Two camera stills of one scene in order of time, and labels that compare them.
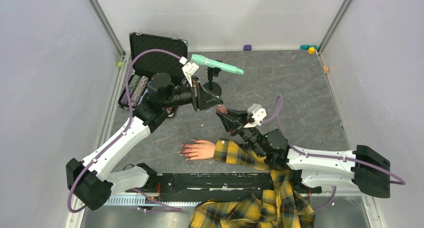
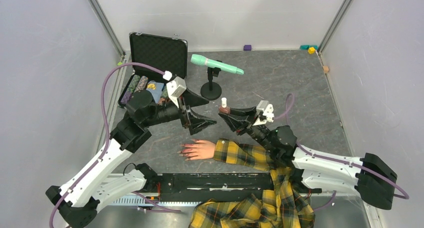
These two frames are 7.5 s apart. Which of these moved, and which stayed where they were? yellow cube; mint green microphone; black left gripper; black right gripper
Moved: black left gripper
Stayed: yellow cube; black right gripper; mint green microphone
